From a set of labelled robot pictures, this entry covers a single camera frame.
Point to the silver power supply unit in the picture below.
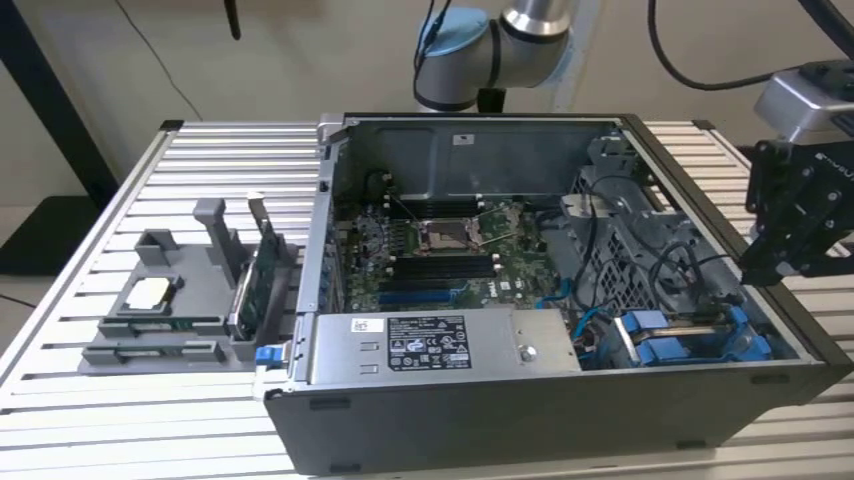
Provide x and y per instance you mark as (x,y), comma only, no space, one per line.
(488,345)

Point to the green RAM stick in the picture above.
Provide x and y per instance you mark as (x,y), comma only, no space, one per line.
(168,326)

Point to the CPU socket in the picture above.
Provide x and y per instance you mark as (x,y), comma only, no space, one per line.
(445,235)

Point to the black stand post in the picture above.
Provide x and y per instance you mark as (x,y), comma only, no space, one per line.
(47,100)

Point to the green motherboard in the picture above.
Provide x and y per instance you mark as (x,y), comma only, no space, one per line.
(514,265)

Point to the long black expansion slot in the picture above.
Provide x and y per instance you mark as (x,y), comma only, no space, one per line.
(424,287)

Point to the disk bay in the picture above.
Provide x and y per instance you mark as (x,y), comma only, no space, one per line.
(708,345)

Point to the black power supply label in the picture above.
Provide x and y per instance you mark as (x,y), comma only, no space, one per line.
(428,345)

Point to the blue case latch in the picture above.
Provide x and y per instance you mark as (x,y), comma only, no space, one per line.
(266,355)

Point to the silver metal drive cage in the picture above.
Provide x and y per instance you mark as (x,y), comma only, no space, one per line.
(621,235)

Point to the hard disk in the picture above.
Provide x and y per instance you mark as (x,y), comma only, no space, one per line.
(661,352)

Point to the green graphics card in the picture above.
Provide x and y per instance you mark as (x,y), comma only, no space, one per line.
(257,280)

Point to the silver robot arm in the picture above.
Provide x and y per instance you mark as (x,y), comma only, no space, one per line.
(528,50)

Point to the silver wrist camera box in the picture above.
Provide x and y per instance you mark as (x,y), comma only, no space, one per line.
(795,110)

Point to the black and silver PC case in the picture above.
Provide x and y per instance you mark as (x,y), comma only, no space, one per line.
(535,425)

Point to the grey parts rack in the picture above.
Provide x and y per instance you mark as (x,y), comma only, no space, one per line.
(201,280)

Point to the black RAM slot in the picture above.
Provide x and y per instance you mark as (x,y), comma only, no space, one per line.
(441,271)
(437,202)
(437,211)
(437,278)
(437,198)
(437,206)
(446,258)
(444,265)

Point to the silver CPU chip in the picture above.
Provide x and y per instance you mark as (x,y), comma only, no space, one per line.
(153,295)

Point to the blue expansion slot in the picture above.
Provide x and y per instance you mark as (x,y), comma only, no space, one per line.
(421,299)

